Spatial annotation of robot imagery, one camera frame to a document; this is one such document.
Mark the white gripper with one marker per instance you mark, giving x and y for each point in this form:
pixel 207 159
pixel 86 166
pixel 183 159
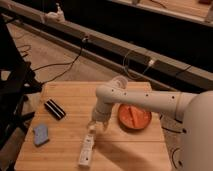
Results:
pixel 101 113

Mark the white plastic bottle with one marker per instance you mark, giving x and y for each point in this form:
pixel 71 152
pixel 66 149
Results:
pixel 87 148

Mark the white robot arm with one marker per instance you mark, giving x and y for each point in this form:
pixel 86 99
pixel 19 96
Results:
pixel 194 111

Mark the white spray bottle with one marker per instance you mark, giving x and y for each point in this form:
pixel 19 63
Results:
pixel 58 15

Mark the orange bowl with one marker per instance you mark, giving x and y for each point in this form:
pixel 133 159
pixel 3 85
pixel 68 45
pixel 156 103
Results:
pixel 125 118

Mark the orange food piece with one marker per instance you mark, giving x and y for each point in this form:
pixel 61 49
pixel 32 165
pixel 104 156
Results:
pixel 135 116

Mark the black striped eraser block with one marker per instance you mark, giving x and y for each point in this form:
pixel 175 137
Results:
pixel 54 109

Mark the white paper cup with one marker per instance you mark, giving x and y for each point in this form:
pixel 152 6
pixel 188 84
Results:
pixel 121 81

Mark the blue sponge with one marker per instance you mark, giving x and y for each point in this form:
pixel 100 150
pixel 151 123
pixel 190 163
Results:
pixel 40 134

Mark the black chair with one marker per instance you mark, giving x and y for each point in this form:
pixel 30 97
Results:
pixel 16 80

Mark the grey metal rail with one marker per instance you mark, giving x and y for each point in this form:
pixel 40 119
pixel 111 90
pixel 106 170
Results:
pixel 182 49

